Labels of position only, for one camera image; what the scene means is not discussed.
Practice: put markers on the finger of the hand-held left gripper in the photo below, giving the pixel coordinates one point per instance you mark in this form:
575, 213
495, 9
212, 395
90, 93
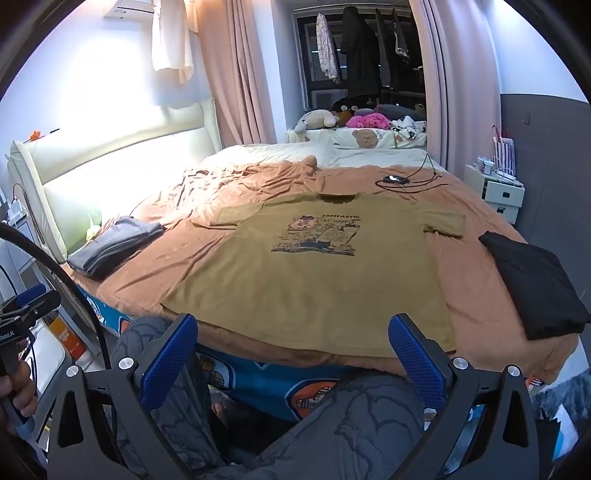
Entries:
25, 296
44, 304

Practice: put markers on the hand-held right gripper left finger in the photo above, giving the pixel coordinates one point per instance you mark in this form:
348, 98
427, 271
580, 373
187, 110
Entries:
168, 355

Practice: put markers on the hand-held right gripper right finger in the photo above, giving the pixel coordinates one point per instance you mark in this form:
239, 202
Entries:
415, 360

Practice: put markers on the mustard yellow printed t-shirt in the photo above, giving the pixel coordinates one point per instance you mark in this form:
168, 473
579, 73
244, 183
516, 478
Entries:
300, 286

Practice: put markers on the folded grey clothes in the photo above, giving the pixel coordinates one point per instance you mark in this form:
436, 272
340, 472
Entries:
115, 247

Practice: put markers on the folded black clothes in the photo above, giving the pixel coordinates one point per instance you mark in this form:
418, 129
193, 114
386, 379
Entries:
540, 286

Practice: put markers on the person's left hand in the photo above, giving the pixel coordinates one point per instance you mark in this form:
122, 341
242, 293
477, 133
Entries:
21, 394

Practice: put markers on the orange box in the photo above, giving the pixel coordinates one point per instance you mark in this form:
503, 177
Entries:
64, 337

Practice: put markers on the white leather chair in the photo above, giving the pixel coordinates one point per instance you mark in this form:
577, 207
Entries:
48, 364

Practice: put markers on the grey panelled nightstand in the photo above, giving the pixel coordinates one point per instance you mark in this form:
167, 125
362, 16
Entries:
23, 226

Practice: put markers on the grey patterned pants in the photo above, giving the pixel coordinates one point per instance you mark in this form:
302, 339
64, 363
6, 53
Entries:
360, 424

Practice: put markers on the brown blanket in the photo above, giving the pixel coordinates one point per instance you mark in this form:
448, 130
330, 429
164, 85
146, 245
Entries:
475, 295

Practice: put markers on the green item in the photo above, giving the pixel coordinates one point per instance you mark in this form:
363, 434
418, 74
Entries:
93, 228

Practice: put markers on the small orange toy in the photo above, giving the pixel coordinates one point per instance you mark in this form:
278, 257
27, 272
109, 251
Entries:
35, 135

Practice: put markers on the cream padded headboard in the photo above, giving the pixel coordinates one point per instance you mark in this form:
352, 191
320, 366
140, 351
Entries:
115, 157

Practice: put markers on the white drawer nightstand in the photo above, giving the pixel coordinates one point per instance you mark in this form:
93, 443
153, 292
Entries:
501, 196

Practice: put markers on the white power strip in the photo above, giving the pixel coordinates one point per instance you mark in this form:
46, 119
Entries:
508, 177

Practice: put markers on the striped paper bag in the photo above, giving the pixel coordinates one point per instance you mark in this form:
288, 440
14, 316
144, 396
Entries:
503, 154

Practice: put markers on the cream bed sheet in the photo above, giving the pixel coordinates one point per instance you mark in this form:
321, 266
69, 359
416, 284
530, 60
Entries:
277, 152

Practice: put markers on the black and white cloth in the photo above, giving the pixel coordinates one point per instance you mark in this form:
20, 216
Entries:
408, 127

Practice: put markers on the bear print quilt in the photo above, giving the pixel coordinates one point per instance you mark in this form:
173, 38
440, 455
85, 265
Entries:
332, 137

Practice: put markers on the pink cloth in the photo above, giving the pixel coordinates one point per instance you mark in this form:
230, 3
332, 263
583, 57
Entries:
367, 121

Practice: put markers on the dark grey pillow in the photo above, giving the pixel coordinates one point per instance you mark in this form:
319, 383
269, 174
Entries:
397, 110

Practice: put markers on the brown bear plush toy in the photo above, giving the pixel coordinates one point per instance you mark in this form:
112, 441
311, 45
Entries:
344, 110

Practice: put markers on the white plush toy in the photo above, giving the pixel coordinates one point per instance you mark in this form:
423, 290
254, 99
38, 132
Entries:
316, 119

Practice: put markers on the white hanging garment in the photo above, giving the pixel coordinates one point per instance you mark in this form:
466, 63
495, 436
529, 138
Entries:
171, 41

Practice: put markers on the pink curtain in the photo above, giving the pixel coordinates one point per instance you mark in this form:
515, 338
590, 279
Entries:
231, 69

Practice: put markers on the white air conditioner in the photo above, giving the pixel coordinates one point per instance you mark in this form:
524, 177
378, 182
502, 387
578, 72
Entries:
129, 8

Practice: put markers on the dark hanging garments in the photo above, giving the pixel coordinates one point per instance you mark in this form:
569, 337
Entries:
392, 50

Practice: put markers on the black hanging coat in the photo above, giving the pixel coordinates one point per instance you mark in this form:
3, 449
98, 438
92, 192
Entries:
360, 50

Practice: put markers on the floral hanging garment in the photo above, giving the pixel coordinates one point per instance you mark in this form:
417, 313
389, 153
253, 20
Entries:
327, 50

